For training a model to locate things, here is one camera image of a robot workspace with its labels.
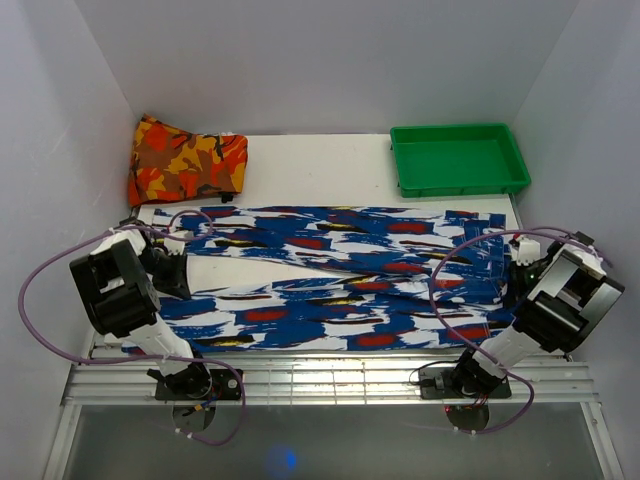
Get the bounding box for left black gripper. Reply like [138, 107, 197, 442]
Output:
[138, 248, 189, 301]

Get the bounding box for blue white patterned trousers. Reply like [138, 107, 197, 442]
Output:
[150, 206, 512, 354]

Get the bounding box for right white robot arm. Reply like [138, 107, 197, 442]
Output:
[450, 232, 625, 397]

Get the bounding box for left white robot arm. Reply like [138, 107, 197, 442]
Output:
[70, 218, 213, 400]

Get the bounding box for orange camouflage folded trousers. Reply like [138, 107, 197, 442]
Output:
[127, 114, 248, 207]

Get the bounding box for green plastic tray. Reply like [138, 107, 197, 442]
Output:
[390, 123, 531, 198]

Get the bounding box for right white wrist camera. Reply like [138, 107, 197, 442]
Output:
[509, 234, 541, 266]

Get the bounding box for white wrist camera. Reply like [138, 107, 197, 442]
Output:
[163, 231, 194, 256]
[509, 234, 541, 266]

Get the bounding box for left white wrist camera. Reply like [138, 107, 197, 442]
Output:
[163, 231, 194, 256]

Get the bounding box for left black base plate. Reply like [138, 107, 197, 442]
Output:
[153, 369, 242, 402]

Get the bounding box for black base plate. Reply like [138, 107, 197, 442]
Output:
[418, 366, 512, 400]
[153, 369, 242, 402]

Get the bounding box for aluminium rail frame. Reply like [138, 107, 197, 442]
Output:
[44, 334, 624, 479]

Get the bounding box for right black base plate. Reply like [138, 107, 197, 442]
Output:
[418, 366, 512, 400]

